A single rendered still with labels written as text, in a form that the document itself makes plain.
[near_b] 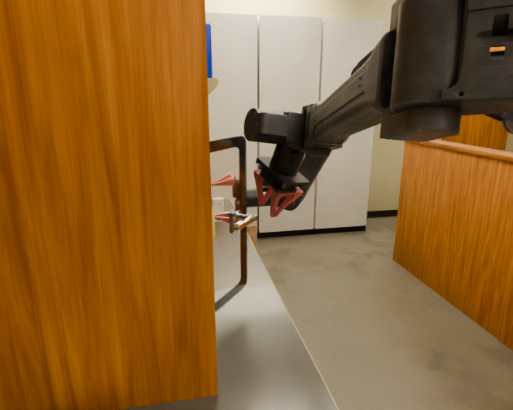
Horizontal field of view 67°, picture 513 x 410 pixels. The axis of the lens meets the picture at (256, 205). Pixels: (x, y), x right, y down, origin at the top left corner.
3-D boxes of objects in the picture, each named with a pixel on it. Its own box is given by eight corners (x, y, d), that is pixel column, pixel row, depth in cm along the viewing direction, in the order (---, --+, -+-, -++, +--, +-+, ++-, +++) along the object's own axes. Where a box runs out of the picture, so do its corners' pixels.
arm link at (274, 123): (334, 156, 65) (339, 105, 65) (276, 150, 60) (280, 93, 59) (294, 158, 76) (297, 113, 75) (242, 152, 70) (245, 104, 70)
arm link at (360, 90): (484, 133, 26) (502, -32, 26) (401, 126, 26) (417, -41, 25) (331, 161, 69) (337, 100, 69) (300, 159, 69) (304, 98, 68)
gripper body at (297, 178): (282, 191, 72) (295, 156, 68) (253, 164, 78) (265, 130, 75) (307, 190, 76) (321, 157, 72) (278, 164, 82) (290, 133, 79)
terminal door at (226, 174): (172, 347, 79) (158, 150, 68) (244, 284, 105) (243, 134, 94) (175, 348, 78) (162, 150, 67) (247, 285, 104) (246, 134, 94)
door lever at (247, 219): (219, 229, 88) (219, 219, 88) (240, 218, 96) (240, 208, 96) (240, 233, 86) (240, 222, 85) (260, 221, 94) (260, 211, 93)
